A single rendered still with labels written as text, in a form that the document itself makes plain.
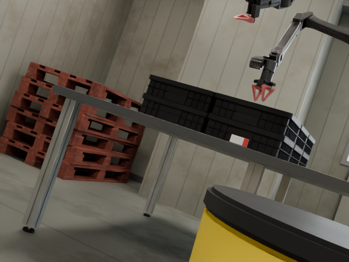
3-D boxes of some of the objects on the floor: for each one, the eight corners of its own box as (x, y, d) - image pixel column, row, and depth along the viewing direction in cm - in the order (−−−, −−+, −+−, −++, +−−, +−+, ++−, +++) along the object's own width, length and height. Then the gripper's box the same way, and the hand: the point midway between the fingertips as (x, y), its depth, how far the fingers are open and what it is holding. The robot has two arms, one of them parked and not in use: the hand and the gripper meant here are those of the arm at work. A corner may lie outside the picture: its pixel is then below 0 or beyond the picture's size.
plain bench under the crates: (343, 298, 291) (376, 200, 292) (362, 409, 141) (429, 208, 143) (142, 211, 348) (170, 130, 349) (3, 225, 198) (54, 83, 200)
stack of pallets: (68, 159, 516) (93, 89, 518) (129, 183, 486) (154, 109, 488) (-10, 148, 396) (23, 58, 398) (64, 180, 365) (98, 82, 367)
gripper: (280, 73, 207) (270, 103, 207) (267, 74, 217) (257, 102, 216) (270, 68, 204) (259, 99, 204) (256, 68, 214) (246, 97, 213)
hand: (259, 99), depth 210 cm, fingers open, 6 cm apart
